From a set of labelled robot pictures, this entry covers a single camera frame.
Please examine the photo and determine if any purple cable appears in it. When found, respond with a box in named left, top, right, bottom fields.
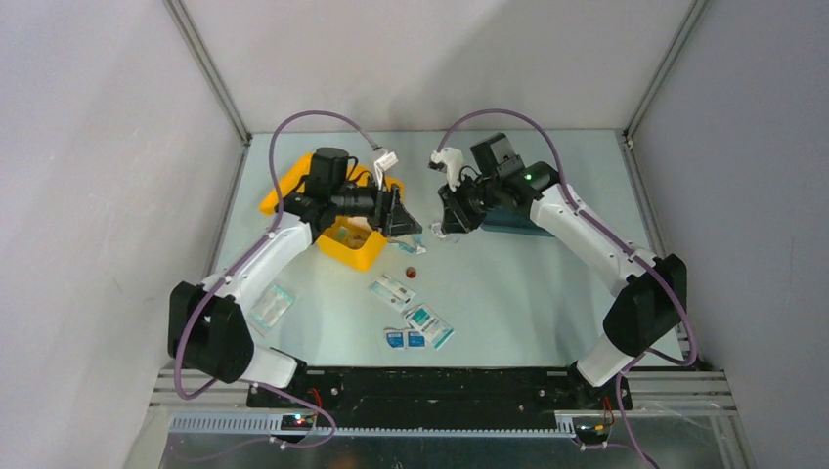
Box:
left=173, top=109, right=390, bottom=449
left=437, top=108, right=699, bottom=469

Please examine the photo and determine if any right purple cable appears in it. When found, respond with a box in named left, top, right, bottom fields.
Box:
left=437, top=108, right=699, bottom=469

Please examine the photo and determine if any blue alcohol pad right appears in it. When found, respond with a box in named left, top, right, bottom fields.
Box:
left=405, top=329, right=427, bottom=349

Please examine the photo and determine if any teal tube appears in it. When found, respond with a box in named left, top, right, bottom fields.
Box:
left=388, top=239, right=418, bottom=254
left=413, top=234, right=426, bottom=255

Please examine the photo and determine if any teal tube upper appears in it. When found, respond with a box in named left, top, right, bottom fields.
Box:
left=413, top=234, right=426, bottom=255

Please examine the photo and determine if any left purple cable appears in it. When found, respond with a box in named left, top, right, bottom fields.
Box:
left=173, top=109, right=390, bottom=449

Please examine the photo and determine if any teal tube lower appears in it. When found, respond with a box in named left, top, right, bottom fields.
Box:
left=388, top=239, right=418, bottom=254

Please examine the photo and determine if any medical gauze dressing packet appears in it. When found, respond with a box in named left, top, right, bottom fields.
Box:
left=403, top=304, right=455, bottom=349

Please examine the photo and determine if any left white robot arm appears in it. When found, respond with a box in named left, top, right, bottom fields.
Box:
left=168, top=147, right=422, bottom=407

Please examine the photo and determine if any blue alcohol pad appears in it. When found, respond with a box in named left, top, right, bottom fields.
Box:
left=405, top=329, right=427, bottom=349
left=383, top=329, right=406, bottom=350

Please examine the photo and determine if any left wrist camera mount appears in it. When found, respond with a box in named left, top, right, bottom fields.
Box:
left=371, top=147, right=399, bottom=190

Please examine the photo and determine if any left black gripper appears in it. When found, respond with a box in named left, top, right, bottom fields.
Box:
left=331, top=170, right=421, bottom=238

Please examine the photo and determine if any blue alcohol pad left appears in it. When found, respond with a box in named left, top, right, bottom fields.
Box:
left=383, top=329, right=406, bottom=350

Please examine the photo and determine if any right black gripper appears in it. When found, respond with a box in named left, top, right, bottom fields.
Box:
left=438, top=173, right=502, bottom=235

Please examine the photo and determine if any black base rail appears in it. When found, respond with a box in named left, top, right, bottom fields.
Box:
left=286, top=366, right=633, bottom=431

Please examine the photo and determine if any dark teal divided tray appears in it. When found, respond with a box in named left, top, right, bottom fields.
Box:
left=480, top=208, right=553, bottom=237

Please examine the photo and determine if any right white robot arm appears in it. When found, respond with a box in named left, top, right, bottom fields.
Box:
left=428, top=133, right=687, bottom=408

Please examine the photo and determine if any clear teal sterile pouch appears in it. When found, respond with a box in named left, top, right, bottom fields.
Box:
left=248, top=283, right=294, bottom=336

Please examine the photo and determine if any cotton swabs bag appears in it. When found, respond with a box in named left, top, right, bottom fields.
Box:
left=334, top=226, right=371, bottom=250

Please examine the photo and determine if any white teal striped packet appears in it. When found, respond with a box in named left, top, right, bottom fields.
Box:
left=369, top=274, right=416, bottom=313

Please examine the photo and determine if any yellow medicine kit box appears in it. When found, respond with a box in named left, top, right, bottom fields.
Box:
left=259, top=147, right=421, bottom=272

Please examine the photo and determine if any tape roll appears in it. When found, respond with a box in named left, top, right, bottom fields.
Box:
left=429, top=220, right=459, bottom=243

